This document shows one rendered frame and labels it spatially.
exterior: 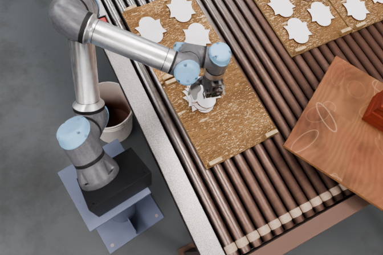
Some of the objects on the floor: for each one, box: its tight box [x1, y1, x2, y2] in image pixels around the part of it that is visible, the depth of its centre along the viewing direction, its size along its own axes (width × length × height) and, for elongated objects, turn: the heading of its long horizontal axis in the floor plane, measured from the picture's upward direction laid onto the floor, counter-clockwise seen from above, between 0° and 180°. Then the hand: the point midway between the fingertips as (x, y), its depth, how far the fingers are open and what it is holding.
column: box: [58, 138, 164, 254], centre depth 182 cm, size 38×38×87 cm
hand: (205, 90), depth 149 cm, fingers open, 14 cm apart
